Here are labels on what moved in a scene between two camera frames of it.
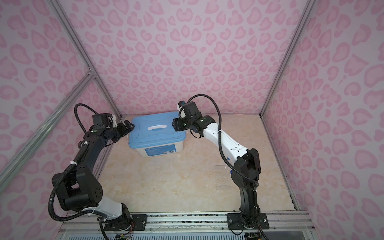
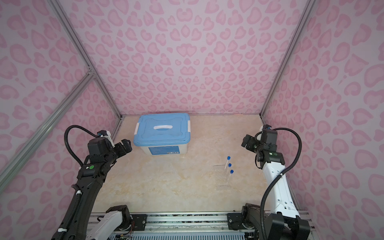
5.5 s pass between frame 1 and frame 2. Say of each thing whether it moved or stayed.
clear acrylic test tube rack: stayed
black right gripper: moved
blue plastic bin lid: stayed
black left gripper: moved
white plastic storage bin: stayed
